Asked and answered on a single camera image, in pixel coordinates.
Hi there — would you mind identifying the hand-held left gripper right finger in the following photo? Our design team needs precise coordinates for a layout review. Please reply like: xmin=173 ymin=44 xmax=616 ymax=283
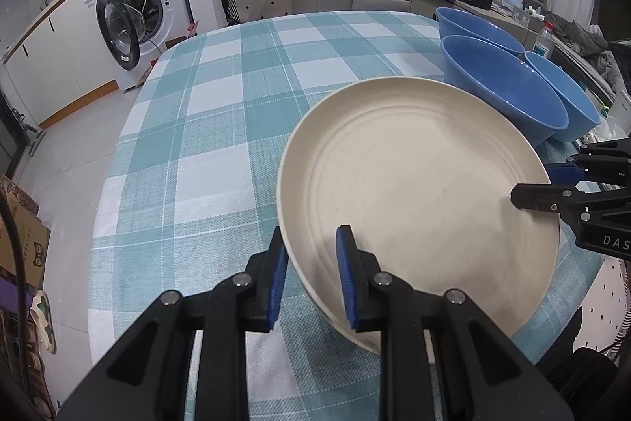
xmin=335 ymin=225 xmax=577 ymax=421

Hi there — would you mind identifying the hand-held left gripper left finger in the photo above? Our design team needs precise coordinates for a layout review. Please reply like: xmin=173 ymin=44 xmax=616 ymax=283
xmin=56 ymin=226 xmax=289 ymax=421

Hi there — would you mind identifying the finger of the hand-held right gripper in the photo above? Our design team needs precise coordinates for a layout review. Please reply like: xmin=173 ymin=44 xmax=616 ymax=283
xmin=546 ymin=140 xmax=631 ymax=185
xmin=510 ymin=182 xmax=592 ymax=217

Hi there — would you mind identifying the blue bowl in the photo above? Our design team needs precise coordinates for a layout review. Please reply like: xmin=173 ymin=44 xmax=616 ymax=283
xmin=435 ymin=7 xmax=526 ymax=57
xmin=440 ymin=35 xmax=570 ymax=146
xmin=523 ymin=51 xmax=602 ymax=143

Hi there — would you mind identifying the beige plate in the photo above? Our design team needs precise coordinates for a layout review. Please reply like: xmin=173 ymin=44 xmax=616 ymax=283
xmin=277 ymin=77 xmax=561 ymax=355

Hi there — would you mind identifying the white dotted rug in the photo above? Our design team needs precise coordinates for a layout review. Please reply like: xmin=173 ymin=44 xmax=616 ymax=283
xmin=532 ymin=248 xmax=631 ymax=363

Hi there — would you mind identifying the clear water bottle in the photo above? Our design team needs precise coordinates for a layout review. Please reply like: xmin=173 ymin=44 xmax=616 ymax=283
xmin=534 ymin=21 xmax=555 ymax=62

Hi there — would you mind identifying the person's dark clothing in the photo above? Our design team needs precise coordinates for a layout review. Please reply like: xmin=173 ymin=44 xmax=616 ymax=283
xmin=535 ymin=307 xmax=631 ymax=421

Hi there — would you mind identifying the teal checked tablecloth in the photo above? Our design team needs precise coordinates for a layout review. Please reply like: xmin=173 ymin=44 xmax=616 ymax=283
xmin=89 ymin=10 xmax=605 ymax=421

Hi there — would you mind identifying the green white slipper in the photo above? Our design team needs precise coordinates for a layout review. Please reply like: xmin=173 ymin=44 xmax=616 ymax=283
xmin=28 ymin=290 xmax=60 ymax=355

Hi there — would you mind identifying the brown cardboard box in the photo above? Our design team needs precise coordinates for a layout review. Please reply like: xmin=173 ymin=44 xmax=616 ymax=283
xmin=0 ymin=174 xmax=52 ymax=294

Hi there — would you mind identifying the white base cabinet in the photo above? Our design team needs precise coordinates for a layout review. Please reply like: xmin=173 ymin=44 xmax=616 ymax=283
xmin=0 ymin=0 xmax=121 ymax=131

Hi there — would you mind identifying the black cable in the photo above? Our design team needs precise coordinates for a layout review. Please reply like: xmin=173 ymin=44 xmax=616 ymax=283
xmin=0 ymin=199 xmax=30 ymax=397

